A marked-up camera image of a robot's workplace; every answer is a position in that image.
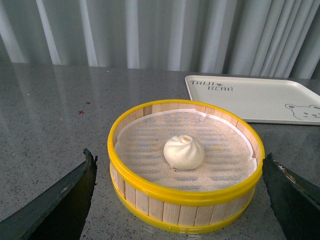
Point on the white bear print tray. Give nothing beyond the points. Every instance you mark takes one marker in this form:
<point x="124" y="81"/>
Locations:
<point x="257" y="100"/>

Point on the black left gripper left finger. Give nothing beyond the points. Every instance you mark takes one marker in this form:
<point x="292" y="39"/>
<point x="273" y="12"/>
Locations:
<point x="60" y="212"/>

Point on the white mesh steamer liner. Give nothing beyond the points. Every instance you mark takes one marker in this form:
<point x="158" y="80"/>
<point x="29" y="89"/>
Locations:
<point x="228" y="154"/>

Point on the yellow rimmed bamboo steamer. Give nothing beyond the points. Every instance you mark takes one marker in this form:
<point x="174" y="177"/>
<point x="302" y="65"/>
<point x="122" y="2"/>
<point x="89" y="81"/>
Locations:
<point x="184" y="212"/>

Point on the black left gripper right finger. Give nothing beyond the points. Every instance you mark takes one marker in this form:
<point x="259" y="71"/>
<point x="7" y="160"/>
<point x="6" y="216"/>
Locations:
<point x="294" y="200"/>

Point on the white steamed bun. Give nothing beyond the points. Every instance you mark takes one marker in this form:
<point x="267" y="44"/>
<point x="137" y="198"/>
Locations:
<point x="184" y="152"/>

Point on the grey pleated curtain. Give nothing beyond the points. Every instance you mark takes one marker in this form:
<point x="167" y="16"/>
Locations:
<point x="267" y="38"/>

